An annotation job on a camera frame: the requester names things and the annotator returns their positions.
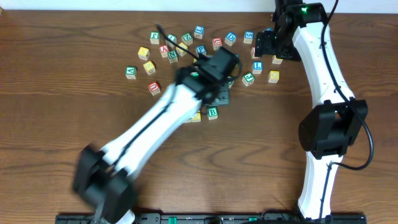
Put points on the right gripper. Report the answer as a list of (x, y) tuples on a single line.
[(264, 45)]

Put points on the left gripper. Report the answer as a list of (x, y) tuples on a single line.
[(220, 98)]

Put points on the green B block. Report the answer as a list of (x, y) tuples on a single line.
[(212, 112)]

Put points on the yellow O block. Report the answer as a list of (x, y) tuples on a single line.
[(196, 118)]

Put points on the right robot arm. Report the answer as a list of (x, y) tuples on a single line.
[(302, 33)]

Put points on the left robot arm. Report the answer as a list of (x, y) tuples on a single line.
[(105, 177)]

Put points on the yellow block centre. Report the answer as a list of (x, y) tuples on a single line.
[(276, 60)]

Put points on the green 4 block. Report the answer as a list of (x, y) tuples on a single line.
[(230, 84)]

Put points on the red I block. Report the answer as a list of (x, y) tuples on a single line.
[(253, 51)]

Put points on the blue 5 block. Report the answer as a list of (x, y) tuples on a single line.
[(248, 37)]

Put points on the blue L block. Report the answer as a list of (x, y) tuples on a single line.
[(257, 67)]

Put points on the yellow G block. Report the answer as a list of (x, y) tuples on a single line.
[(273, 76)]

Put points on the green J block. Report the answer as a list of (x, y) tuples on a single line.
[(248, 79)]

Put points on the blue P block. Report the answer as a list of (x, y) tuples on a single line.
[(201, 49)]

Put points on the blue D block left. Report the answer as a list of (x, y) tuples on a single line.
[(230, 38)]

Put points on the red U block upper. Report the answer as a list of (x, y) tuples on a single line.
[(217, 43)]

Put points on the red u block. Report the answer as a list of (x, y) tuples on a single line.
[(154, 88), (217, 43)]

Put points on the yellow S block upper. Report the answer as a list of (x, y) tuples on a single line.
[(181, 49)]

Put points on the yellow s block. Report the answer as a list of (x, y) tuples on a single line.
[(181, 49), (149, 67)]

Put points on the green N block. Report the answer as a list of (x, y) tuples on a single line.
[(172, 56)]

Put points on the green Z block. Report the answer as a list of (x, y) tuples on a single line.
[(187, 39)]

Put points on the red U block lower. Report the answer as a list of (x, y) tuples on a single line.
[(154, 88)]

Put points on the blue block top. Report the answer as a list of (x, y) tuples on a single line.
[(199, 32)]

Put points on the red A block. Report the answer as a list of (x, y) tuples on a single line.
[(164, 50)]

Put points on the green L block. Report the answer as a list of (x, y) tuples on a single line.
[(170, 40)]

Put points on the yellow S block lower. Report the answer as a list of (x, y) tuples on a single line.
[(149, 67)]

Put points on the yellow K block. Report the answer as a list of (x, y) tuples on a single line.
[(143, 53)]

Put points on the green block top left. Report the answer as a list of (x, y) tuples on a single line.
[(155, 38)]

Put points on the green V block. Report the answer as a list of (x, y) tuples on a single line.
[(130, 72)]

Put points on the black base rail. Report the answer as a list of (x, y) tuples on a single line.
[(156, 218)]

